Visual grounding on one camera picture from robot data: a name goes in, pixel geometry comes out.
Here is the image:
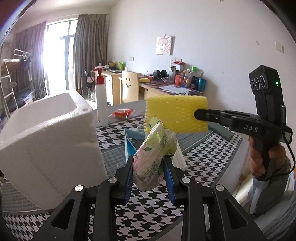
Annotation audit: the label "right grey curtain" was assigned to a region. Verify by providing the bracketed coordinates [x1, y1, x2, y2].
[73, 14, 108, 93]

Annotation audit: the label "smiley wooden chair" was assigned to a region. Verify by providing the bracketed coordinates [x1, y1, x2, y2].
[121, 71, 139, 103]

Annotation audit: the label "papers on desk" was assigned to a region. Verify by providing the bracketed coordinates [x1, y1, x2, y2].
[159, 85, 191, 95]

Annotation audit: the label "grey sleeve forearm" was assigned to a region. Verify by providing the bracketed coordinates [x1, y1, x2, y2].
[241, 156, 295, 220]

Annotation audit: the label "right hand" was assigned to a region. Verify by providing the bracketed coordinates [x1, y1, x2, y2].
[248, 136, 287, 175]

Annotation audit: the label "grey curtain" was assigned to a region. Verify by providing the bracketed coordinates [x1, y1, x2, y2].
[73, 14, 108, 93]
[13, 22, 46, 99]

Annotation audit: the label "left grey curtain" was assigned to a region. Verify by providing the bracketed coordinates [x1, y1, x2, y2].
[13, 22, 46, 99]

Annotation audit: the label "yellow foam net sleeve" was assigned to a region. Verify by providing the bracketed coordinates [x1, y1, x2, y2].
[144, 95, 208, 133]

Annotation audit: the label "white red pump bottle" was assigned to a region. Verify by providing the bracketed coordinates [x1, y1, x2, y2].
[95, 68, 108, 127]

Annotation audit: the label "red snack packet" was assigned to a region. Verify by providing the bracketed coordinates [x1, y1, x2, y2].
[112, 108, 134, 119]

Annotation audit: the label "blue face mask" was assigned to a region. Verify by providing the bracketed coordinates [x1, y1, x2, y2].
[125, 128, 145, 161]

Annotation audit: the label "white styrofoam box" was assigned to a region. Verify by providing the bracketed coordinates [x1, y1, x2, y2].
[1, 90, 107, 210]

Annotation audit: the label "metal bunk bed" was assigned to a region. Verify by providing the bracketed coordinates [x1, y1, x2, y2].
[1, 49, 36, 119]

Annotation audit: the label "wooden desk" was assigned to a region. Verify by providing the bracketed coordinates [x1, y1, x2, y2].
[101, 71, 204, 105]

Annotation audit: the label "teal can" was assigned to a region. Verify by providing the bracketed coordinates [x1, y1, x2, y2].
[198, 78, 207, 92]

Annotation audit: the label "black headphones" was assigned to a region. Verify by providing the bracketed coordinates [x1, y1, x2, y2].
[153, 70, 168, 78]

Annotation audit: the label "white face mask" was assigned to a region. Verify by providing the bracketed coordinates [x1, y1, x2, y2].
[172, 142, 189, 171]

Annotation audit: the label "pink cartoon wall picture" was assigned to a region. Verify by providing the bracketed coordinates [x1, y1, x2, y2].
[156, 36, 172, 55]

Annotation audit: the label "green floral tissue pack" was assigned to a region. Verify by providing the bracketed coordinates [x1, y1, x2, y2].
[133, 117, 177, 191]

